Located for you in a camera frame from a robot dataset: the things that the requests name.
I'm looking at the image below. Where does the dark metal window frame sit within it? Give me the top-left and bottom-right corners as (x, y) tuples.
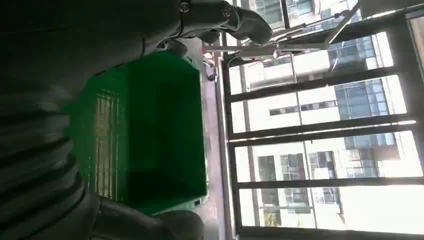
(216, 0), (424, 240)

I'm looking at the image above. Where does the ribbed grey left arm sleeve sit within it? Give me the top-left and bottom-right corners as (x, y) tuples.
(0, 94), (100, 240)

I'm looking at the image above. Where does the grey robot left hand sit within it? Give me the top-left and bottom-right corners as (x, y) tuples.
(0, 0), (274, 240)

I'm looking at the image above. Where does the silver metal stand frame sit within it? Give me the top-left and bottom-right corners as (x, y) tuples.
(202, 0), (365, 64)

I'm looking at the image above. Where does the green plastic crate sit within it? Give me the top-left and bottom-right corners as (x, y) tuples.
(63, 50), (209, 217)

